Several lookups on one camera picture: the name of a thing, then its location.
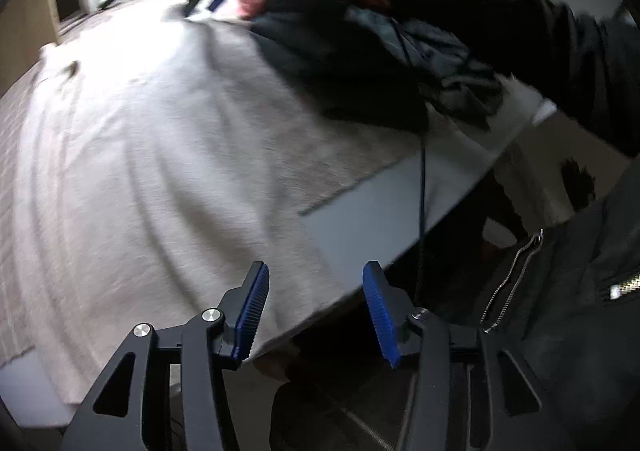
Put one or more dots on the right black sleeve forearm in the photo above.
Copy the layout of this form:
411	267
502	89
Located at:
588	67

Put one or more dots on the black garment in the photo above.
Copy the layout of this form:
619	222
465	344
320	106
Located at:
360	69

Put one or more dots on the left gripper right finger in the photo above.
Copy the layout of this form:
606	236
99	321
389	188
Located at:
473	390

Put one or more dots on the cream knit sweater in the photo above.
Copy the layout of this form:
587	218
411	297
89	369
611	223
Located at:
165	171

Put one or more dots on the metal coil spring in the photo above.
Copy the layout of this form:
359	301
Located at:
502	296

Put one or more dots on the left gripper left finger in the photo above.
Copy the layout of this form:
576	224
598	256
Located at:
128	406

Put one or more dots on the pink garment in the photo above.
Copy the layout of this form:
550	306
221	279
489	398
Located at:
250	9

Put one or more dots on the beige plaid table mat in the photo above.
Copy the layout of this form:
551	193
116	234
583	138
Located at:
15	230

